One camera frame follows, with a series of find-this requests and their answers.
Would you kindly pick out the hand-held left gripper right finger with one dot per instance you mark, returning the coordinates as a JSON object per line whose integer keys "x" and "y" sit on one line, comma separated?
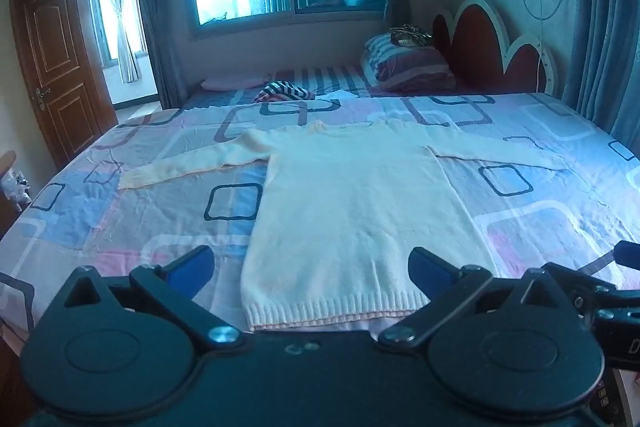
{"x": 425, "y": 264}

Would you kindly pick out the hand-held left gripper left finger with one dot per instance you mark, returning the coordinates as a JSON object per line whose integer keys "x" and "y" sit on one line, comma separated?
{"x": 192, "y": 263}

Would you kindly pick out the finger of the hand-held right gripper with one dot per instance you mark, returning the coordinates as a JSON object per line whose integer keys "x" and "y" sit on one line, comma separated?
{"x": 629, "y": 255}
{"x": 585, "y": 287}

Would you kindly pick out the cream knit sweater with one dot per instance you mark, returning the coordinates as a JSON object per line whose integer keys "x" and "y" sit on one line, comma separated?
{"x": 350, "y": 207}

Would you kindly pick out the patterned pastel bedspread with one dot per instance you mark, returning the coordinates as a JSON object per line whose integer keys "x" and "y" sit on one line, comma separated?
{"x": 150, "y": 187}

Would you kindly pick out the pink pillow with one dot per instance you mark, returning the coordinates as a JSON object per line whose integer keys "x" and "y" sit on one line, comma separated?
{"x": 230, "y": 82}

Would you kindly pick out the small white cloth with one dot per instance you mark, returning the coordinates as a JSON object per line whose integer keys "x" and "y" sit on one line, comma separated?
{"x": 342, "y": 95}

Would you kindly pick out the black white striped cloth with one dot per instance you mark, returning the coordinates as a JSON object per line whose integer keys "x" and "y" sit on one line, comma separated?
{"x": 282, "y": 91}

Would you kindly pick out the striped bed sheet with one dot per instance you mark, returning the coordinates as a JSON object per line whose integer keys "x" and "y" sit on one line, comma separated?
{"x": 325, "y": 74}

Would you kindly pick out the red white scalloped headboard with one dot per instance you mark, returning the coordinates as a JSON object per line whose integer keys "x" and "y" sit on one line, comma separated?
{"x": 475, "y": 42}

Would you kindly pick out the brown wooden door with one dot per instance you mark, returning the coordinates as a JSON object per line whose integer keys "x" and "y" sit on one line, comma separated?
{"x": 55, "y": 67}

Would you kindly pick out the white sheer curtain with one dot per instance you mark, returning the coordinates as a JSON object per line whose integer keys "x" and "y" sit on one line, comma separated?
{"x": 125, "y": 32}

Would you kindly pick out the teal wall curtain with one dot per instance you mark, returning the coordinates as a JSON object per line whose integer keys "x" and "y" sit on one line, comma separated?
{"x": 605, "y": 32}

